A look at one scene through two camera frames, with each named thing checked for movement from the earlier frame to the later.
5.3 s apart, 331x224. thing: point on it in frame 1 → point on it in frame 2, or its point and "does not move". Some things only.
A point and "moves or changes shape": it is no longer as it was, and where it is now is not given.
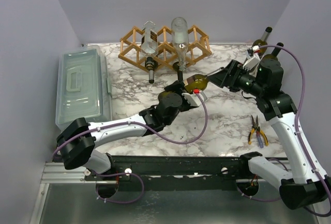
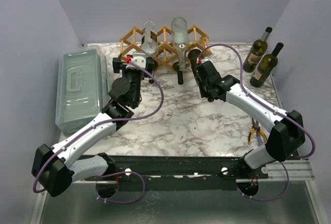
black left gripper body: [178, 88] → [132, 76]
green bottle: [271, 60] does not move
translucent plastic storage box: [83, 89] does not move
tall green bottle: [263, 41] moves or changes shape
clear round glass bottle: [180, 34] does not move
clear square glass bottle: [149, 45] does not move
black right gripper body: [231, 74] → [202, 69]
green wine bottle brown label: [151, 64] does not move
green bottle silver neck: [198, 81] → [193, 54]
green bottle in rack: [176, 65] does not move
